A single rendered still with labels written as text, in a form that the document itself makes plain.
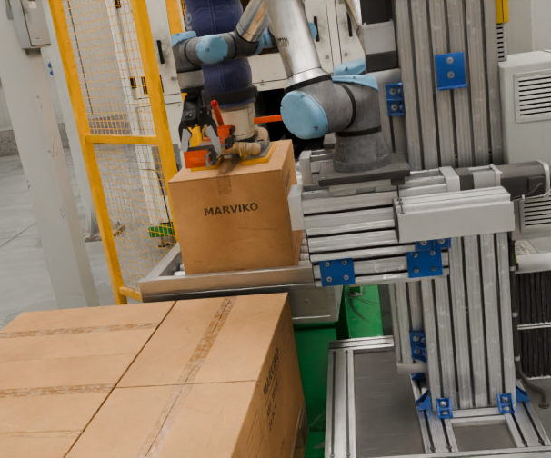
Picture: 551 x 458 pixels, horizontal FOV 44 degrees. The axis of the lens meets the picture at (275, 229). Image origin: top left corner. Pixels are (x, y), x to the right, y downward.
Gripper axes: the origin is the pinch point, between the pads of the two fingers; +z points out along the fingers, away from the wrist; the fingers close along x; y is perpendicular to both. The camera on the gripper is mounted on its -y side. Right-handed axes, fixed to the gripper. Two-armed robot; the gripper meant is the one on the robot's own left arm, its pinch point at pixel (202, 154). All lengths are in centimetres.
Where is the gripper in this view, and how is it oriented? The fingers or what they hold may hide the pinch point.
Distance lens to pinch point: 207.3
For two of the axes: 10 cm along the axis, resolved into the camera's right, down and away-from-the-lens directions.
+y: 0.8, -2.9, 9.5
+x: -9.9, 1.1, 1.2
